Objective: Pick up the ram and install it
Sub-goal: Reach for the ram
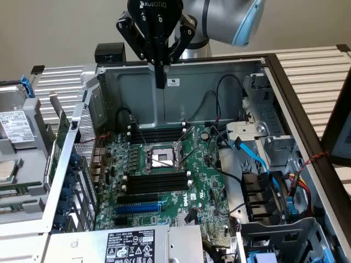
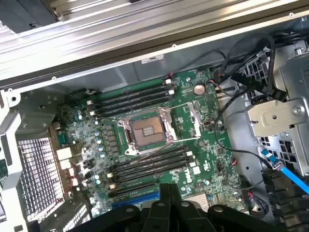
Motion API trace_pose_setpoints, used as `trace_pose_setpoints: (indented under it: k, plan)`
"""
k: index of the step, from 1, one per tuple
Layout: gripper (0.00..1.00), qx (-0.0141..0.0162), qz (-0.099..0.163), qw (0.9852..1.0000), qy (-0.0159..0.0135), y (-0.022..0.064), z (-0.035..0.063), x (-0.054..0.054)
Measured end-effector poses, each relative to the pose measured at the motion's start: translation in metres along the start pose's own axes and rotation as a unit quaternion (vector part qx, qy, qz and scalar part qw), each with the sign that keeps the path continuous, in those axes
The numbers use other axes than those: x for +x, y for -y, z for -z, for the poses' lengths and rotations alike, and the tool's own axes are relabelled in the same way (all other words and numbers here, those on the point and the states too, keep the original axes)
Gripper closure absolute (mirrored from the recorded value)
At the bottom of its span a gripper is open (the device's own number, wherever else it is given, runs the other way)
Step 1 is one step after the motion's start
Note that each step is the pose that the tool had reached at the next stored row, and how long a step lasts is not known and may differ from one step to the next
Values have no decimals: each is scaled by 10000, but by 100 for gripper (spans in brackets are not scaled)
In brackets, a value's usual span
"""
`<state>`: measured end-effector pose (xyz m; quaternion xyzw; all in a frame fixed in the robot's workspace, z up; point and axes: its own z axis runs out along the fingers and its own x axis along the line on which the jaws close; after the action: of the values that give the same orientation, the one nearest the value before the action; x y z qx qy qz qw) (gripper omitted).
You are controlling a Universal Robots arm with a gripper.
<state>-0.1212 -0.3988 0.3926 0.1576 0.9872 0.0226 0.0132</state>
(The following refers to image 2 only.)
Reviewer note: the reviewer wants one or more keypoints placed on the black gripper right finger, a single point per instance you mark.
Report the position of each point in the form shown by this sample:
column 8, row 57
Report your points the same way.
column 186, row 217

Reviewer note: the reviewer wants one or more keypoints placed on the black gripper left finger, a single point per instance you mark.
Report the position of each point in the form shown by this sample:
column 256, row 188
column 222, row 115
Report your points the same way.
column 159, row 217

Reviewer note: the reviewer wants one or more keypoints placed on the black RAM slot white latch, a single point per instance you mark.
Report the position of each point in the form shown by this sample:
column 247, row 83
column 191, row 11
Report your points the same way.
column 149, row 176
column 149, row 164
column 132, row 90
column 132, row 101

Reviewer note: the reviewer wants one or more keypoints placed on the silver finned heat sink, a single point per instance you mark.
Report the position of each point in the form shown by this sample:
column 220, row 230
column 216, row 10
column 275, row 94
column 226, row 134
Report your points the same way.
column 200, row 200

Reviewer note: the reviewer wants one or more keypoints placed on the blue expansion slot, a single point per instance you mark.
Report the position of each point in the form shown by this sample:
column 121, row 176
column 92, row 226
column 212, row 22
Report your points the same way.
column 135, row 201

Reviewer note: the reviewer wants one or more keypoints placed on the long black expansion slot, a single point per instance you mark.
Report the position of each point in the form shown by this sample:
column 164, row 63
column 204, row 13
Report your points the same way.
column 135, row 188

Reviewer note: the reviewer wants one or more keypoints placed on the green motherboard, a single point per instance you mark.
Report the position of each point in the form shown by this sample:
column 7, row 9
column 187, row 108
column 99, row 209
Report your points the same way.
column 212, row 135

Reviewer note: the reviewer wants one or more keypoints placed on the silver socket cover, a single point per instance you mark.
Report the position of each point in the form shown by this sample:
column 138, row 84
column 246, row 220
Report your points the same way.
column 199, row 130

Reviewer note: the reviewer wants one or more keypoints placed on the silver CPU socket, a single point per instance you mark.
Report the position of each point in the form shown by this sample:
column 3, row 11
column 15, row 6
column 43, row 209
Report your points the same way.
column 146, row 130

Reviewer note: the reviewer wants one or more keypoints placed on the silver USB port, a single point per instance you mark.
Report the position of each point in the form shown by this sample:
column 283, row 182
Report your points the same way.
column 76, row 182
column 71, row 172

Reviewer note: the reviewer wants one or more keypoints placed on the black power plug bundle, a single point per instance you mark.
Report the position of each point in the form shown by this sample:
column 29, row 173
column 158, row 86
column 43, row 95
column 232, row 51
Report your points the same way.
column 287, row 200

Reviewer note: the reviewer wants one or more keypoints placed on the silver stacked port block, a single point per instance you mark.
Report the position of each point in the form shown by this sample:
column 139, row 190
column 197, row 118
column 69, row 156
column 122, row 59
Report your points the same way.
column 64, row 153
column 65, row 164

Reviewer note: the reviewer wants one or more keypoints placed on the thin steel locking lever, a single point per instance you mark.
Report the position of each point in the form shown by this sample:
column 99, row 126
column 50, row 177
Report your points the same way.
column 181, row 105

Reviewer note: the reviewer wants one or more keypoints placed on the round coin cell battery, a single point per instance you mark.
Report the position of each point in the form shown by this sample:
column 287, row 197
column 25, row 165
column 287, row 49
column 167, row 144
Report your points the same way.
column 199, row 89

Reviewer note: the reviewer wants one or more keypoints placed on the silver disk bay cage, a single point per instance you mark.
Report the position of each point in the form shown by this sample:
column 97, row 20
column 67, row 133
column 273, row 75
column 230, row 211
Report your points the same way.
column 272, row 118

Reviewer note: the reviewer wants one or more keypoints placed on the grey metal PC case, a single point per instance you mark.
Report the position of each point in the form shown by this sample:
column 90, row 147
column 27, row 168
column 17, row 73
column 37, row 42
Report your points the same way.
column 36, row 108

